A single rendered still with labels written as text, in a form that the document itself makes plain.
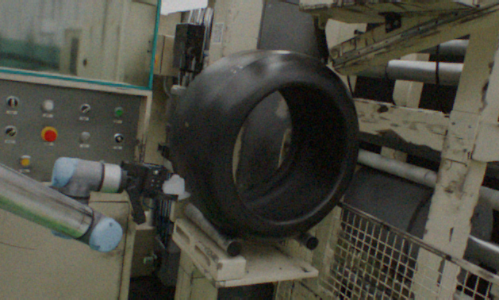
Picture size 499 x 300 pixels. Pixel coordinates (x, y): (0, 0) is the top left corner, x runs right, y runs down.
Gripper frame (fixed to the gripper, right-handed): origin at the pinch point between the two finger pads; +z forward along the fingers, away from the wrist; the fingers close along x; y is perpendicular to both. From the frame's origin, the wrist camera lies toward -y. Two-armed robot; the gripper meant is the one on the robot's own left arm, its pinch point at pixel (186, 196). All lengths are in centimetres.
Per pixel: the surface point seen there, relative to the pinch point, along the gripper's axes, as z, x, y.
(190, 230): 10.7, 12.6, -14.4
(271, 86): 10.5, -12.2, 35.9
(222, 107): -0.9, -10.1, 27.2
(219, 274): 10.7, -11.1, -17.9
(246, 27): 19, 26, 55
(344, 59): 51, 10, 53
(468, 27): 54, -32, 65
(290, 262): 41.2, -3.5, -16.7
